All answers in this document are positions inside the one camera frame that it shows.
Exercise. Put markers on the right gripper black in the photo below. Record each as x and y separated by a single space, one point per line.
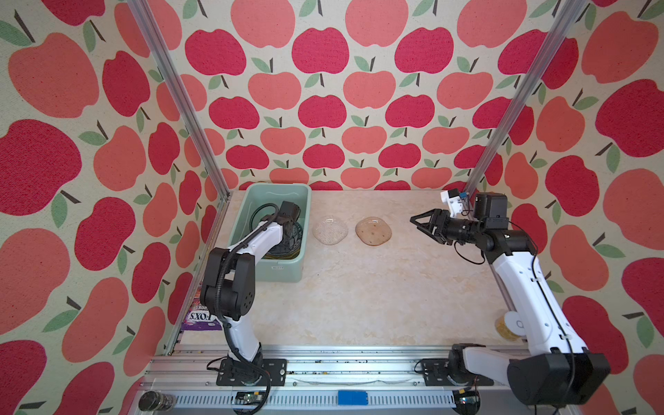
440 218

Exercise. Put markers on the brown tinted glass plate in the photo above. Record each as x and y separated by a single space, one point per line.
373 231

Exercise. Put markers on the mint green plastic bin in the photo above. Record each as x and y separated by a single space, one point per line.
269 269

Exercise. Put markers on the blue floral ceramic plate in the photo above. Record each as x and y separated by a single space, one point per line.
289 247

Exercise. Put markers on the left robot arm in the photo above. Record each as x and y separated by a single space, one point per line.
229 283

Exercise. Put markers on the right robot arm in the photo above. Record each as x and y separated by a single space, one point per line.
560 370

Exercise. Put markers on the clear glass plate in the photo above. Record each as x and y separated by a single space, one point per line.
330 230

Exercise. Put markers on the yellow jar white lid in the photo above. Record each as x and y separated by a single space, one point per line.
510 326

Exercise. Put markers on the purple candy bag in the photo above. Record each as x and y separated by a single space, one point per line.
198 317

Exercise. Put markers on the black round knob left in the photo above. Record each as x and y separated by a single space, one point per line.
154 401

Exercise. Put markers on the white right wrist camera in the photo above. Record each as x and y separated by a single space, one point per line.
456 202

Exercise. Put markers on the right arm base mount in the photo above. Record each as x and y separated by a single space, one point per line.
436 372

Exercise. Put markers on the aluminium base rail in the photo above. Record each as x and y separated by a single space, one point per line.
315 380

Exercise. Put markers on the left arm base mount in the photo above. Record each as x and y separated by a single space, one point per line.
233 373

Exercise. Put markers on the right aluminium frame post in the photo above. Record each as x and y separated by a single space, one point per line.
562 24

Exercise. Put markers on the aluminium frame post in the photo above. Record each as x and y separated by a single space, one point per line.
562 24
147 23

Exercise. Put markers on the left aluminium frame post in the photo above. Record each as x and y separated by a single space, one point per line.
147 23

